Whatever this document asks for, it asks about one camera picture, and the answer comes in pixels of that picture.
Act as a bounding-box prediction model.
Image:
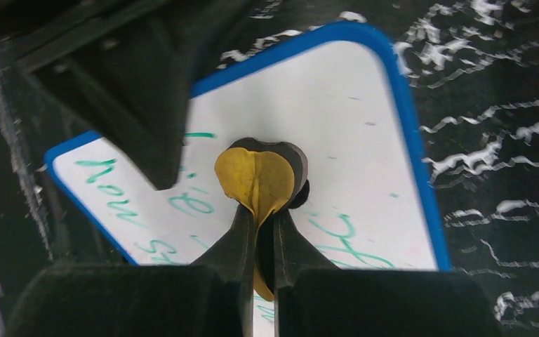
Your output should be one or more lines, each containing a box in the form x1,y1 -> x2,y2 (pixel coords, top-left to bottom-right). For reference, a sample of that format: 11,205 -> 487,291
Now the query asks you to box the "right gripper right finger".
273,210 -> 338,336

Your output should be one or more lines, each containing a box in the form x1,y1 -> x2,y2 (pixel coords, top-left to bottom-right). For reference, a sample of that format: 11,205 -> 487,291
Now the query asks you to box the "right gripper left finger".
192,205 -> 255,336

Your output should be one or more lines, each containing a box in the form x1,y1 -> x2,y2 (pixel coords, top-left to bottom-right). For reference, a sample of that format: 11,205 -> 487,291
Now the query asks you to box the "yellow bone-shaped eraser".
214,138 -> 310,302

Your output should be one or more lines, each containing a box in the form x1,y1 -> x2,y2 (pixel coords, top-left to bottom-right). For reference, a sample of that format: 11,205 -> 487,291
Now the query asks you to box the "blue framed whiteboard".
44,20 -> 452,337

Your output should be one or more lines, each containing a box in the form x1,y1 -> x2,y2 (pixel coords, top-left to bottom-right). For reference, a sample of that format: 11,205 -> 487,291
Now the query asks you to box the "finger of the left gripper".
32,1 -> 251,190

